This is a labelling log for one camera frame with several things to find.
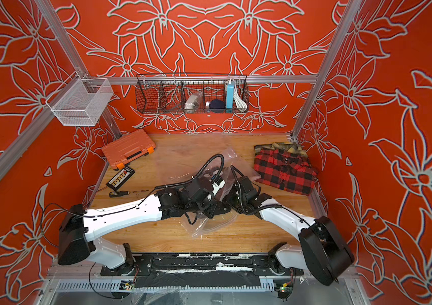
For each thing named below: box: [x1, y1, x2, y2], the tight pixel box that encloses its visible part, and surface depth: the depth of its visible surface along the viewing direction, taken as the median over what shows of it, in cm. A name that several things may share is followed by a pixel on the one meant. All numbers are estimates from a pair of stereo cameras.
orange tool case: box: [101, 128, 157, 171], surface depth 109 cm
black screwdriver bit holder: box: [105, 165, 136, 192], surface depth 100 cm
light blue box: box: [225, 81, 235, 114], surface depth 90 cm
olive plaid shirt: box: [254, 142, 309, 156], surface depth 112 cm
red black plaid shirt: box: [253, 148, 318, 196], surface depth 97 cm
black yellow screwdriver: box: [108, 189, 150, 198], surface depth 94 cm
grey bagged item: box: [184, 91, 204, 114], surface depth 94 cm
